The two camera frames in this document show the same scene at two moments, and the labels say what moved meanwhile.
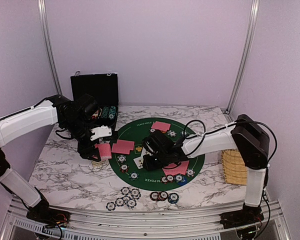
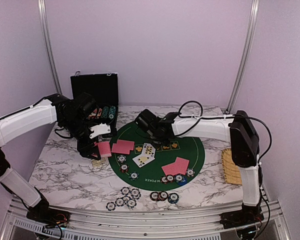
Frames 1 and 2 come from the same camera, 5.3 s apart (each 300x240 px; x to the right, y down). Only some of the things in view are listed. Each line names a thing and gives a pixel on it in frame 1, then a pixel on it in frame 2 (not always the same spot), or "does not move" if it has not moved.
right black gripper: x=149 y=166 -> x=162 y=143
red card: x=125 y=148 does not move
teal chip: x=179 y=178 does not move
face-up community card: x=144 y=151 does not move
